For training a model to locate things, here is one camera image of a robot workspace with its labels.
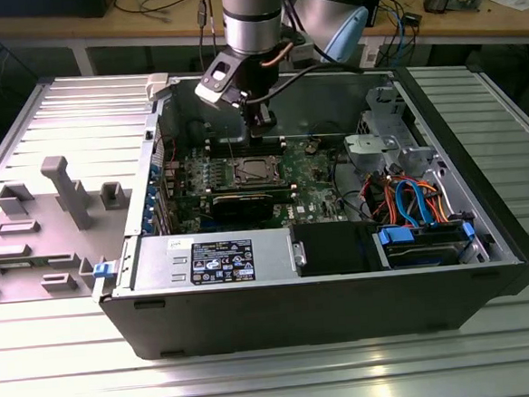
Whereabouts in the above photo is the black wire bundle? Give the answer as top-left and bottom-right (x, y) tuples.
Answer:
(324, 117), (376, 225)

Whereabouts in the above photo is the black camera cable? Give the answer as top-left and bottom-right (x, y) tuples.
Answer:
(239, 60), (367, 106)

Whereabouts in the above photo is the orange wire bundle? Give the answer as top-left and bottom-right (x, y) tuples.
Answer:
(363, 170), (454, 228)

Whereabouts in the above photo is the blue case latch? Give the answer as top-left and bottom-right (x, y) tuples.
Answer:
(93, 261), (117, 280)

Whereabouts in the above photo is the grey power supply with label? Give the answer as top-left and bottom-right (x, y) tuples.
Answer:
(129, 226), (298, 293)

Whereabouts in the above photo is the hard disk in blue carrier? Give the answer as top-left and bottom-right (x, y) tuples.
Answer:
(372, 218), (480, 273)

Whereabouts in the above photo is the blue flat data wire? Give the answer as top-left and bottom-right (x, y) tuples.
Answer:
(393, 175), (437, 232)

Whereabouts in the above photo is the silver CPU with green edge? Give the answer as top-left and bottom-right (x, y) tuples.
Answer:
(239, 159), (276, 183)

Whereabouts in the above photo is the pale grey case latch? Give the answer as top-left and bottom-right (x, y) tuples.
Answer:
(144, 72), (172, 102)

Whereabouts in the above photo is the black and grey PC case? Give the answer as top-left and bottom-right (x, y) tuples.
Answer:
(76, 45), (529, 365)

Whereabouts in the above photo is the green motherboard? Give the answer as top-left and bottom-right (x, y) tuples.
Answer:
(160, 131), (362, 237)

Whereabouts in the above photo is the thin red wire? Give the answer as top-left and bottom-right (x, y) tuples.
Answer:
(150, 133), (182, 167)

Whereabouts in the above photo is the black graphics card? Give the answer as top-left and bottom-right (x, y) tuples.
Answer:
(209, 189), (276, 226)

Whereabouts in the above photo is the perforated metal drive cage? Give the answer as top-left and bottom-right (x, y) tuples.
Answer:
(341, 81), (446, 189)

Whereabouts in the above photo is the black upright device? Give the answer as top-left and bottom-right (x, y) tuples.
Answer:
(364, 0), (390, 29)

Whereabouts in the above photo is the black RAM slot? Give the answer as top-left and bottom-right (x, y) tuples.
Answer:
(207, 149), (290, 160)
(207, 144), (289, 156)
(211, 183), (295, 198)

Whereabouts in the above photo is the black box on desk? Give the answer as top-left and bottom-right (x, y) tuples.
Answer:
(0, 0), (117, 25)

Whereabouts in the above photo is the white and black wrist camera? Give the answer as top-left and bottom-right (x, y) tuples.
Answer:
(190, 49), (244, 108)

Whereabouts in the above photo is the grey parts rack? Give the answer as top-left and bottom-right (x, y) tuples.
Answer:
(0, 150), (140, 305)

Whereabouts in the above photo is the metal wire locking lever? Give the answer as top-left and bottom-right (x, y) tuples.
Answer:
(223, 124), (238, 166)

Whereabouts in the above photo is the wooden desk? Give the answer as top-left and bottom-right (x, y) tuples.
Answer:
(0, 0), (529, 84)

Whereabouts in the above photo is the blue cable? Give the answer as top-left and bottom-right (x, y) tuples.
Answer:
(390, 0), (416, 63)

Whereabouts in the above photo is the copper coloured hose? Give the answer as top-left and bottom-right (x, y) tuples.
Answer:
(258, 40), (296, 69)

